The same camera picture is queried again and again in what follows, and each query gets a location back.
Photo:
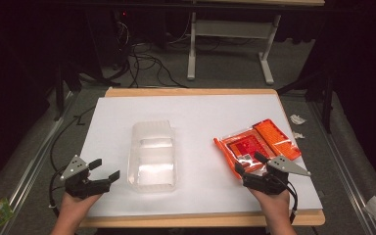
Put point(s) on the person's left hand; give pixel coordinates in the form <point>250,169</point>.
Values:
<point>75,207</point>

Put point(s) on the person's right hand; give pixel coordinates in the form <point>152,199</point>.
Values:
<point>275,205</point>

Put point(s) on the white paper sheet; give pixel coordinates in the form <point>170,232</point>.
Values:
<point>196,111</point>

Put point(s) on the white metal desk frame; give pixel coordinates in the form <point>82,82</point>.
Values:
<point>231,28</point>

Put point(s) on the crumpled white paper scrap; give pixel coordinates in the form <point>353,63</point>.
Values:
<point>298,135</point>
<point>297,119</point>

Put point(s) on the clear plastic container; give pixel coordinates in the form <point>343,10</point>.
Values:
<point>151,156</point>

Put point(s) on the black metal stand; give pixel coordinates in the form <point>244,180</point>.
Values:
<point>327,98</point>
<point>59,94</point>

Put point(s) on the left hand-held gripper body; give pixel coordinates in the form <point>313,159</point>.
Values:
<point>78,187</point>

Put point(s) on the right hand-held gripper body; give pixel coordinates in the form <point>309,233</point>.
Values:
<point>267,182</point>

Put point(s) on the orange reflector packet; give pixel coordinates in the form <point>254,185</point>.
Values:
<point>271,137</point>

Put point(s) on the metal floor rail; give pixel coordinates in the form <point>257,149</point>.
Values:
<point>346,182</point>
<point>34,166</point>

